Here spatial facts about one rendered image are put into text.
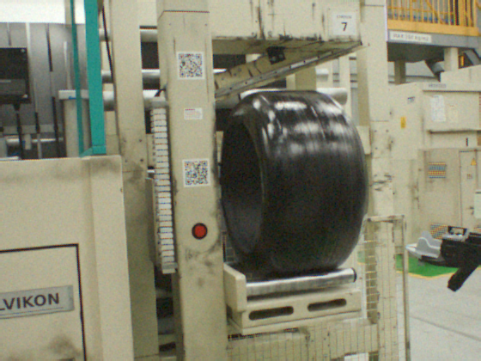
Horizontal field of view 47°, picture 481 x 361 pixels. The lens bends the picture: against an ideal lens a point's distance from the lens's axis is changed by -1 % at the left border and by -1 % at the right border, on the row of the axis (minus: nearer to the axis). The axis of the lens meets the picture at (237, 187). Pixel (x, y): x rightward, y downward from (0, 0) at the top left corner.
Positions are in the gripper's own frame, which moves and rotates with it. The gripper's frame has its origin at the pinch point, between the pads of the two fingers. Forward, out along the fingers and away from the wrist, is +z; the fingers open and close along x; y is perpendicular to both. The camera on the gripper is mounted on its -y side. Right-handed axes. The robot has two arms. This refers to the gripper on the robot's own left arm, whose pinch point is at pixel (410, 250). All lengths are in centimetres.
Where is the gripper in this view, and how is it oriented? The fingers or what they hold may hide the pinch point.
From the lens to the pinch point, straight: 155.8
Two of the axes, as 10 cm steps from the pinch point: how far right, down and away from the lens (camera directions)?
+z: -8.5, -1.1, 5.1
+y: -1.2, -9.1, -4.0
